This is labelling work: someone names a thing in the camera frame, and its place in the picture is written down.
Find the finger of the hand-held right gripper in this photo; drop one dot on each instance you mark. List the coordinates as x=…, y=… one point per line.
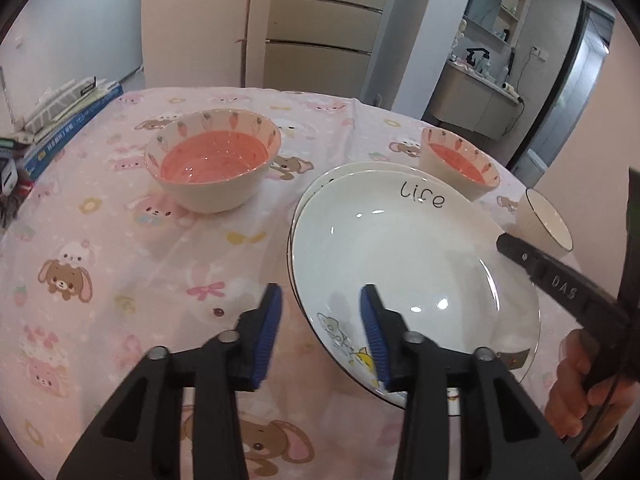
x=634, y=240
x=560, y=277

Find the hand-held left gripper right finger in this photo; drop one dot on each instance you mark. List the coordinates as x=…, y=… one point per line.
x=374, y=340

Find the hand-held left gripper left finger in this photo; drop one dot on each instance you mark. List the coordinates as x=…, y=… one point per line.
x=267, y=330

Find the white bowl with black rim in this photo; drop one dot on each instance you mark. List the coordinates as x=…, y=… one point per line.
x=537, y=220

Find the white plate with black rim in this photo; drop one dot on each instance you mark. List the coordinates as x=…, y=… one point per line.
x=520, y=360
x=425, y=260

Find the large carrot print pink bowl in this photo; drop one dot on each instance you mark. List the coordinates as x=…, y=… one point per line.
x=210, y=195

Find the small carrot print pink bowl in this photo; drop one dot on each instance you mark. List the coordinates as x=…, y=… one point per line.
x=440, y=160

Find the person's right hand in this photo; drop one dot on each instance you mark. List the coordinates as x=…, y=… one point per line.
x=567, y=400

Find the pink cartoon printed tablecloth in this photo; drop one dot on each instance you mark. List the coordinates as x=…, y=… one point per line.
x=125, y=240

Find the white hair dryer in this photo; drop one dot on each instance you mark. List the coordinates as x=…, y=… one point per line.
x=510, y=89

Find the bathroom vanity cabinet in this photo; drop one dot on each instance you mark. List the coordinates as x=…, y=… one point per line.
x=465, y=105

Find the black faucet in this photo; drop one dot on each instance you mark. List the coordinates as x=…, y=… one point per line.
x=477, y=57

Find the white plush toy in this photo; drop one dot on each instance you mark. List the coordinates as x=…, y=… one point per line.
x=462, y=37

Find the beige refrigerator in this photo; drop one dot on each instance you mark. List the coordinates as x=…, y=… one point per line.
x=320, y=65

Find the mirror cabinet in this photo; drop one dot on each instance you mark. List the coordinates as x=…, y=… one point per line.
x=492, y=0

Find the stack of books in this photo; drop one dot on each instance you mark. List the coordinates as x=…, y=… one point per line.
x=65, y=130

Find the grey striped box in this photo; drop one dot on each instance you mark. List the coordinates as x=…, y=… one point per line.
x=55, y=105

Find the thin grey pole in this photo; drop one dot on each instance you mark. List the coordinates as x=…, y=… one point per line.
x=6, y=95

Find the black door frame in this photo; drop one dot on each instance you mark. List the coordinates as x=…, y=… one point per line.
x=565, y=85

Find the white wall socket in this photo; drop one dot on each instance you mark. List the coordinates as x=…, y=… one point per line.
x=537, y=52

